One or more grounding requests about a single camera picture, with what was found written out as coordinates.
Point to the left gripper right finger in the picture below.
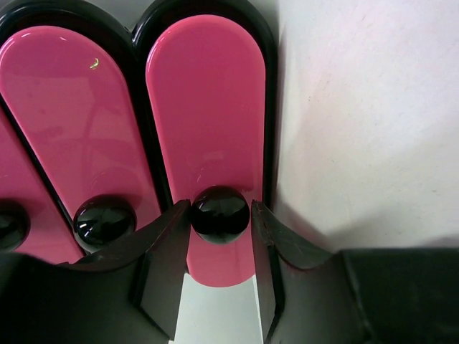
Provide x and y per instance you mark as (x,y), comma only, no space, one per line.
(298,284)

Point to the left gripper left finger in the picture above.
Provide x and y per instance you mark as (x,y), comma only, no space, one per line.
(139,278)

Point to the black drawer cabinet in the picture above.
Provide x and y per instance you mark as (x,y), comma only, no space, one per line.
(127,48)

